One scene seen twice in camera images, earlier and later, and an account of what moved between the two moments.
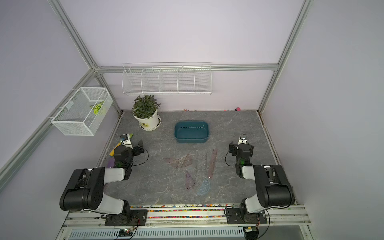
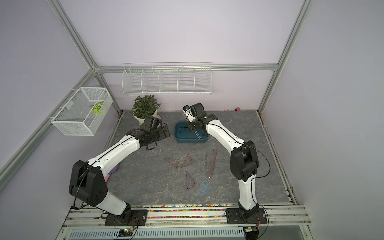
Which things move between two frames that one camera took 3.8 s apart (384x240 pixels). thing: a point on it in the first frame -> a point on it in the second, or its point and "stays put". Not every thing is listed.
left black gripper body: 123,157 -> 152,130
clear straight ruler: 196,167 -> 196,133
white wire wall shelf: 167,78 stays put
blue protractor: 204,186 stays put
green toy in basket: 96,107 stays put
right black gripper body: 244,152 -> 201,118
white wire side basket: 84,112 stays put
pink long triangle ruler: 175,161 stays put
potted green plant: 145,110 stays put
